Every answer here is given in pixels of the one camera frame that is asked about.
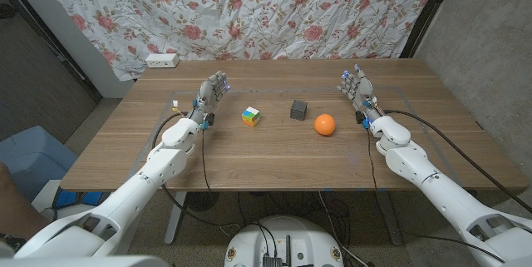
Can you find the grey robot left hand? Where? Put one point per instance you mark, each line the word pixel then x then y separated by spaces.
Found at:
pixel 210 92

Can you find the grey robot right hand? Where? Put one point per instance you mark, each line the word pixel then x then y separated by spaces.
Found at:
pixel 361 90

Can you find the multicoloured Rubik's cube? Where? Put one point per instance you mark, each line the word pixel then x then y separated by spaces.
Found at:
pixel 251 116

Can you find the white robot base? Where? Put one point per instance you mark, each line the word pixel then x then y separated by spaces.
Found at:
pixel 287 233

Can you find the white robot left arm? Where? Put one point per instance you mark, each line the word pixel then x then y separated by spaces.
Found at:
pixel 124 200

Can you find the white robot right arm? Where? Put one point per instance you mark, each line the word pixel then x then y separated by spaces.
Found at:
pixel 436 188

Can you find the orange ball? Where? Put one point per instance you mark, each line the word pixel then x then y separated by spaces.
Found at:
pixel 325 125

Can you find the white power strip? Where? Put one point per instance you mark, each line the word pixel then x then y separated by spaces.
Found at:
pixel 162 60

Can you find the grey tape outline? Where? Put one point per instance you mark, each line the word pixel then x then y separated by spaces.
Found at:
pixel 299 89

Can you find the dark grey ribbed block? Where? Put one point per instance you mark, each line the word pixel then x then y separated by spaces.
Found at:
pixel 298 110

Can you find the floral backdrop cloth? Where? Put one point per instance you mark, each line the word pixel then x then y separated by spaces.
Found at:
pixel 249 9

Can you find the black round floor stand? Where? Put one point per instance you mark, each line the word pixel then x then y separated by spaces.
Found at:
pixel 201 201

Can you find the grey table leg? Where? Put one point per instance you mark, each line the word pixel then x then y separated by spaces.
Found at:
pixel 390 221

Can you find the white table leg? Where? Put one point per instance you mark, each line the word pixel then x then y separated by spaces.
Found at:
pixel 171 233

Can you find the black antenna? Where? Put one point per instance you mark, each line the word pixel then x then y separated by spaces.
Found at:
pixel 288 250

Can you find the blue floor pad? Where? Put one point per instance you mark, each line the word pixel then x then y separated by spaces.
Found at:
pixel 66 198

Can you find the blue plastic bin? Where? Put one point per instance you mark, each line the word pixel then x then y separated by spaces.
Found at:
pixel 29 159

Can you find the person's bare leg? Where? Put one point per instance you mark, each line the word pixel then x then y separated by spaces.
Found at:
pixel 16 209

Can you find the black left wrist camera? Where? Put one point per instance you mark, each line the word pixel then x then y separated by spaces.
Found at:
pixel 209 120

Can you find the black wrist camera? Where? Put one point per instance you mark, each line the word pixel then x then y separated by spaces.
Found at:
pixel 362 120
pixel 209 120

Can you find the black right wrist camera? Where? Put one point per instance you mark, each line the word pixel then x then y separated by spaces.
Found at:
pixel 362 120

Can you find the black backdrop frame pole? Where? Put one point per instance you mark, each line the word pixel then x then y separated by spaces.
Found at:
pixel 41 26
pixel 428 9

